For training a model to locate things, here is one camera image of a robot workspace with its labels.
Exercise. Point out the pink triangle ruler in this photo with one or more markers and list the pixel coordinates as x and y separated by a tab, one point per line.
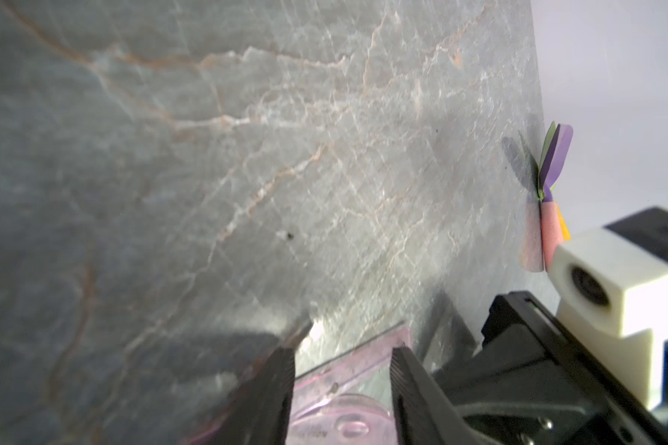
327	408

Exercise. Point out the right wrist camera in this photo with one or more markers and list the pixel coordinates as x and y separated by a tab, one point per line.
614	301

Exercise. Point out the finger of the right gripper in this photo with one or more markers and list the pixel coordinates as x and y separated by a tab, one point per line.
531	382

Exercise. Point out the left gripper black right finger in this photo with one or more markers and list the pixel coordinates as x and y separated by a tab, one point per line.
423	415

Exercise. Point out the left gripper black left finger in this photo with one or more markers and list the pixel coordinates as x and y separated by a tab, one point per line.
262	415

